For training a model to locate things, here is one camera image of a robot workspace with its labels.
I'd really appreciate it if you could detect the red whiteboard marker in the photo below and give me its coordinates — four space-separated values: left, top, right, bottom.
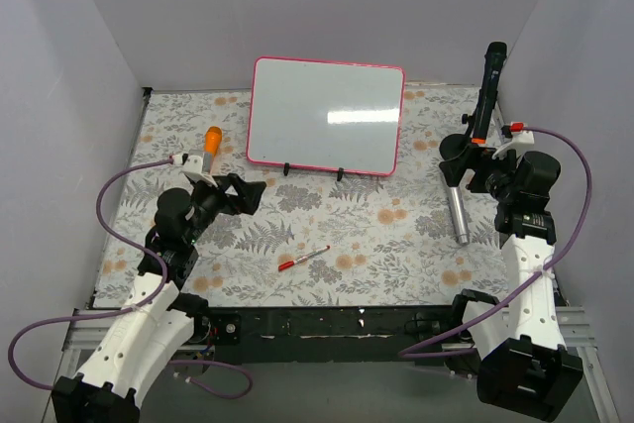
277 246 331 272

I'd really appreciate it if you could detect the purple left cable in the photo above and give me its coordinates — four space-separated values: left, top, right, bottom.
7 159 254 400

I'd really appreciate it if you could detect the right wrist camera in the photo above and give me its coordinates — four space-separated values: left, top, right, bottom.
492 122 535 159

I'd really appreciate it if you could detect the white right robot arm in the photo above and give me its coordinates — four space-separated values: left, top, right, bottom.
440 134 583 422

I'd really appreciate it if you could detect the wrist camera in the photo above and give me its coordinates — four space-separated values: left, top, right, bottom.
170 151 216 186
492 122 535 159

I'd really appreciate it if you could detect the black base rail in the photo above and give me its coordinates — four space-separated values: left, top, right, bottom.
181 305 462 365

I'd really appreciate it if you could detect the silver microphone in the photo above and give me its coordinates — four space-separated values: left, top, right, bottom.
446 186 471 246

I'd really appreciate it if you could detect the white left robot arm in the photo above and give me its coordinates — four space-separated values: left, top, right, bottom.
52 173 265 422

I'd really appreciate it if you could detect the pink framed whiteboard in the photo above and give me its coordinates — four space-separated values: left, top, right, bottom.
246 56 405 176

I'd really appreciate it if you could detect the floral patterned mat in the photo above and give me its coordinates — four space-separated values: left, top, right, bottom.
92 85 511 308

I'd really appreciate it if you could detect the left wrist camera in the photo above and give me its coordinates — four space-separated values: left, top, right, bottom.
170 151 216 186

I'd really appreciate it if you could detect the black microphone stand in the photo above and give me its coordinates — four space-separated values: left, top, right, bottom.
440 114 485 172

